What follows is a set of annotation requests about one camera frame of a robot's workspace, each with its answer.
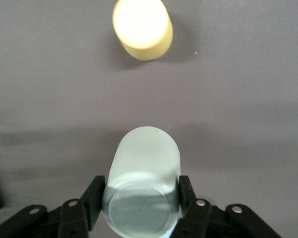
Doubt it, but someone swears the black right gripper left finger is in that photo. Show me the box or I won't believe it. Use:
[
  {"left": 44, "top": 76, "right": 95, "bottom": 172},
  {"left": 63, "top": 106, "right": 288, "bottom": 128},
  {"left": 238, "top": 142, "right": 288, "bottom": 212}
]
[{"left": 0, "top": 175, "right": 106, "bottom": 238}]

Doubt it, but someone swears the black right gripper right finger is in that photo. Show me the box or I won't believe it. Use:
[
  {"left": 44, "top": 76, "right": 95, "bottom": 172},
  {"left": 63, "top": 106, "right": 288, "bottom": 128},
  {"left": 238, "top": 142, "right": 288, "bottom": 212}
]
[{"left": 172, "top": 175, "right": 283, "bottom": 238}]

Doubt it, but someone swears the dark grey table mat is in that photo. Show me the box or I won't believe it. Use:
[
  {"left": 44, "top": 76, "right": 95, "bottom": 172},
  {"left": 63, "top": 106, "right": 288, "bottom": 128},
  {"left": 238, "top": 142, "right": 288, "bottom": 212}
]
[{"left": 0, "top": 0, "right": 298, "bottom": 238}]

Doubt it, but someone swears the pale green plastic cup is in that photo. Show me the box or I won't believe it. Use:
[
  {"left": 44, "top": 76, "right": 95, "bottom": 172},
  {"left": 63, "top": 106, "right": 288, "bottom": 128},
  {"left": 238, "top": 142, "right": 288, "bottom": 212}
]
[{"left": 101, "top": 125, "right": 181, "bottom": 238}]

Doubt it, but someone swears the yellow plastic cup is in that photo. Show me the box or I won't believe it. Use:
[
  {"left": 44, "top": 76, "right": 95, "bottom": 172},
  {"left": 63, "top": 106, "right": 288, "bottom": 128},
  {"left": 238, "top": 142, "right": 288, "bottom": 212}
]
[{"left": 112, "top": 0, "right": 174, "bottom": 61}]

